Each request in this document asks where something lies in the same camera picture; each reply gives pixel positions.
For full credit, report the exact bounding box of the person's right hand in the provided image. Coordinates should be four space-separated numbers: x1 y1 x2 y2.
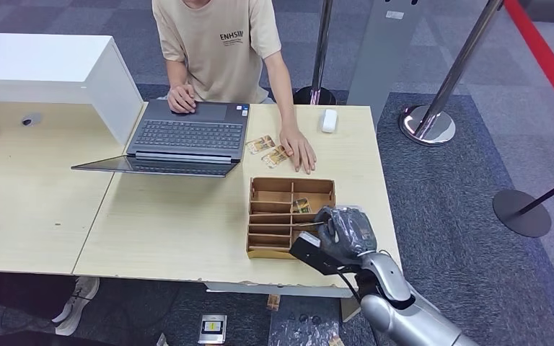
167 84 198 114

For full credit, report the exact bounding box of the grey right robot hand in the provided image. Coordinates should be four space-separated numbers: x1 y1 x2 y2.
314 206 378 266

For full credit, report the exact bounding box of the person's left hand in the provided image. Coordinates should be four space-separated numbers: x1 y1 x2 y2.
279 125 317 175

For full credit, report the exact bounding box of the wooden divided organizer box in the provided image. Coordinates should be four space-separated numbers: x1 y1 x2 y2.
245 177 337 260

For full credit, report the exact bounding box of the person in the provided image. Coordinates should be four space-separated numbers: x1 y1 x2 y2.
151 0 317 175

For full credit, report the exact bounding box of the dark grey laptop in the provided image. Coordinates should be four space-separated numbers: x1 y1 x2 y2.
71 99 251 179

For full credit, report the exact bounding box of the small white box device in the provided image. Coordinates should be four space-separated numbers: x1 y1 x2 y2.
320 108 338 133

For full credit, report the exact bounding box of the chrome stanchion with black base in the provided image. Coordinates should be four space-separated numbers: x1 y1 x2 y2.
292 0 338 106

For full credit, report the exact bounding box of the black plastic bag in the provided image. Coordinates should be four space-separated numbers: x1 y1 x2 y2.
268 296 345 346

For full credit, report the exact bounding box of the white desk shelf riser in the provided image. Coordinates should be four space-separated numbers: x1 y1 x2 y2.
0 32 144 145

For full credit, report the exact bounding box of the small silver framed device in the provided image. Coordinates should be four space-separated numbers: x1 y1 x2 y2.
198 314 228 345

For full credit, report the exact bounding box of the white shoe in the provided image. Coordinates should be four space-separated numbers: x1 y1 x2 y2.
51 277 100 337

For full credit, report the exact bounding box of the red barrier belt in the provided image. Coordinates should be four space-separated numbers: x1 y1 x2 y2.
504 0 554 130

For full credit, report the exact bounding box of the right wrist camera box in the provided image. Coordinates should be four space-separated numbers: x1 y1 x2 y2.
289 231 354 277

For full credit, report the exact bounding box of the white table frame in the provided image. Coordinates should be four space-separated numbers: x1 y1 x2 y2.
205 281 345 299

